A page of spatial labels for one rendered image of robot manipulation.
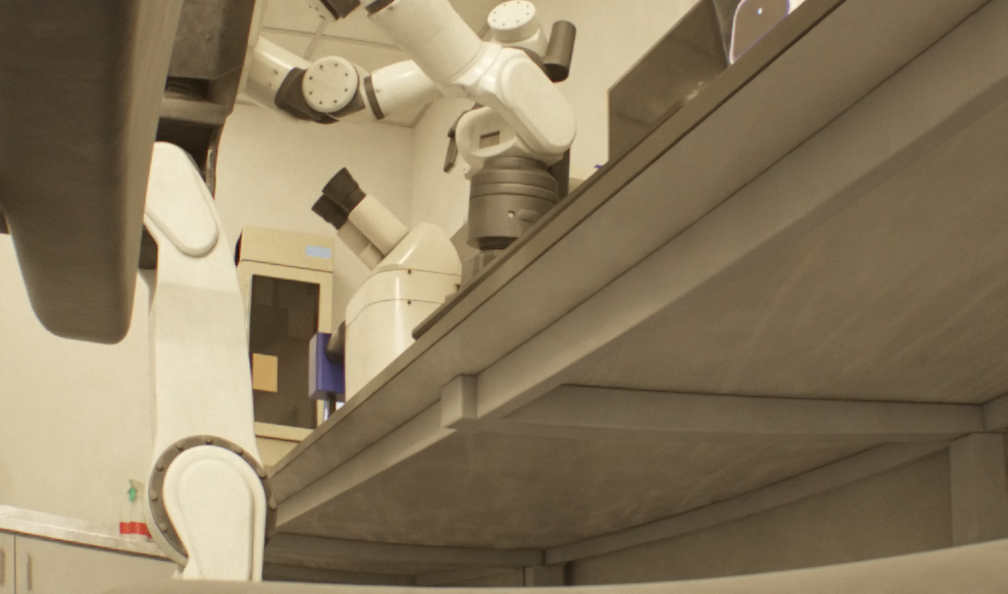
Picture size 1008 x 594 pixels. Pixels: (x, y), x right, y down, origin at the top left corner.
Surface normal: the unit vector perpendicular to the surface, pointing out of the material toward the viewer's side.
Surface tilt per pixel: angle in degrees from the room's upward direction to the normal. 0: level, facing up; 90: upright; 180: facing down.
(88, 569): 90
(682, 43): 86
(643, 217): 180
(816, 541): 90
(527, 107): 101
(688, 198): 180
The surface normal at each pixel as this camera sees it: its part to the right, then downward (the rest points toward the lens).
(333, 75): -0.09, 0.06
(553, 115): 0.67, -0.09
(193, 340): 0.36, 0.08
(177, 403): 0.40, -0.34
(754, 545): -0.92, -0.13
